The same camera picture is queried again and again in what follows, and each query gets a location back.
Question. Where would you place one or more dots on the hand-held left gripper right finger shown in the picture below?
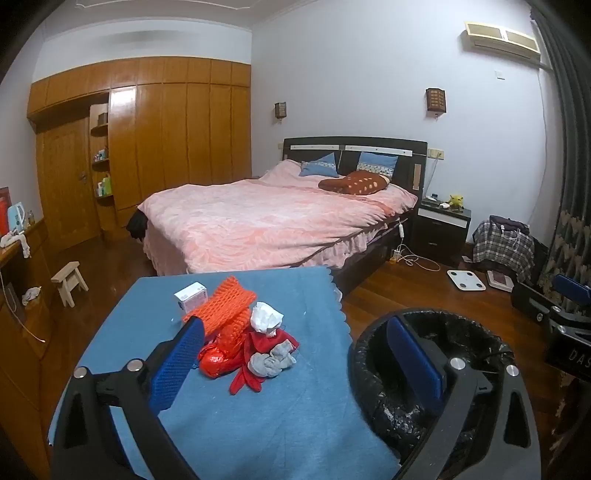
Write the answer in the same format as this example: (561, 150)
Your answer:
(415, 364)

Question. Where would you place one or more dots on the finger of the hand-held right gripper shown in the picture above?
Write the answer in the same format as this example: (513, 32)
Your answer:
(531, 304)
(575, 290)

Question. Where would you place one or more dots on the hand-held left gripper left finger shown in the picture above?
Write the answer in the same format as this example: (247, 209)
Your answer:
(179, 362)

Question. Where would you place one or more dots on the shiny red plastic wrapper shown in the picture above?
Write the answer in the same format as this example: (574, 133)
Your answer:
(214, 362)

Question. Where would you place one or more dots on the small white box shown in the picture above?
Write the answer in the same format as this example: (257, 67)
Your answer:
(190, 297)

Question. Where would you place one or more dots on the red cloth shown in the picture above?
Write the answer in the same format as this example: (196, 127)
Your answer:
(244, 379)

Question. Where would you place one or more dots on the orange foam net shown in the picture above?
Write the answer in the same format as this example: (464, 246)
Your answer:
(226, 297)

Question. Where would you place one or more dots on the grey sock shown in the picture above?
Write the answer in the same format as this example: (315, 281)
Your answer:
(270, 364)

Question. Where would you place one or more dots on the white tissue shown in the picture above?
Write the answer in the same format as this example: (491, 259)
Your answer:
(265, 318)

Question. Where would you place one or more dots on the white scale with brown centre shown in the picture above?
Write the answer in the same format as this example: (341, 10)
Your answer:
(499, 278)

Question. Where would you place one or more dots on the plaid cloth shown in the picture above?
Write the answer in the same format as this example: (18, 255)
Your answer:
(498, 249)

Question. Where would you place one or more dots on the white bathroom scale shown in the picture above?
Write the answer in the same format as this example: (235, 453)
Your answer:
(466, 280)

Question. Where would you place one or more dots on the dark bag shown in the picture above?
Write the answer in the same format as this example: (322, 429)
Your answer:
(508, 224)

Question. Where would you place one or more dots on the black white nightstand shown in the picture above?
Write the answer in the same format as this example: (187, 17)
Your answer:
(438, 235)

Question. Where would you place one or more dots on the blue tablecloth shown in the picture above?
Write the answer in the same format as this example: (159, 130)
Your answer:
(286, 415)

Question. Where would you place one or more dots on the yellow plush toy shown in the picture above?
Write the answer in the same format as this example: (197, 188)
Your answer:
(455, 202)

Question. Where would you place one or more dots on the small wooden stool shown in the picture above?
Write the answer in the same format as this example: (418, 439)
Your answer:
(69, 272)

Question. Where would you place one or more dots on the black cloth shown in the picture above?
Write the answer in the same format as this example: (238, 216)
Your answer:
(137, 226)

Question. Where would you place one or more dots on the dark patterned curtain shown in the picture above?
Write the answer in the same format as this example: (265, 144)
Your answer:
(572, 138)

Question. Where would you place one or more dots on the wooden sideboard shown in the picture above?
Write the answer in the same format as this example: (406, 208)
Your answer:
(27, 332)

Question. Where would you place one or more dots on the pink blanket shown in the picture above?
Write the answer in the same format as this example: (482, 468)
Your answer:
(258, 221)

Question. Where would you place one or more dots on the white rag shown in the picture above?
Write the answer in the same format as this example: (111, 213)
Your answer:
(31, 294)

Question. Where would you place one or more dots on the green bottle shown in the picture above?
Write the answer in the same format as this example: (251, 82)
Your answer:
(107, 185)

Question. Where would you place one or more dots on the dark wooden bed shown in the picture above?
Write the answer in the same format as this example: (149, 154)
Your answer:
(406, 159)

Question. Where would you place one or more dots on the brown dotted pillow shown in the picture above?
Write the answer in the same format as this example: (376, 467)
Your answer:
(355, 182)

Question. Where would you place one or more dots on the white cloth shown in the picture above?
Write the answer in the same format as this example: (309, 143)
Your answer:
(18, 242)

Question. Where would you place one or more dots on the blue pillow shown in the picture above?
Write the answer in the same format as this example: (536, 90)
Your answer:
(376, 162)
(318, 166)

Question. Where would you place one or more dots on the wooden door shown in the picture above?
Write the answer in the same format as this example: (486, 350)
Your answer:
(64, 184)

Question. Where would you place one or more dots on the light blue kettle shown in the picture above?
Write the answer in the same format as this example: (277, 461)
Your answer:
(16, 217)

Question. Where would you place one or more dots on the wooden wardrobe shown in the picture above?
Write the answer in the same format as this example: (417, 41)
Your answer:
(184, 138)

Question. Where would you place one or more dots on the red picture box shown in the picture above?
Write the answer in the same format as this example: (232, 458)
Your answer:
(4, 212)

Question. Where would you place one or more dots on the beige air conditioner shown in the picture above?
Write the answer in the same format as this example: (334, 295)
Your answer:
(501, 39)

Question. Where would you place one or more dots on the beige wall socket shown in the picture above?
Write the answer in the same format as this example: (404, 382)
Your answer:
(435, 153)

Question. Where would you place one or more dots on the large wooden wall lamp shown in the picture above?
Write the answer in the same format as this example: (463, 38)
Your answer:
(436, 100)

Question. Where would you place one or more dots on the small wooden wall lamp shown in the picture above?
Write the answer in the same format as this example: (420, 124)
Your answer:
(280, 110)

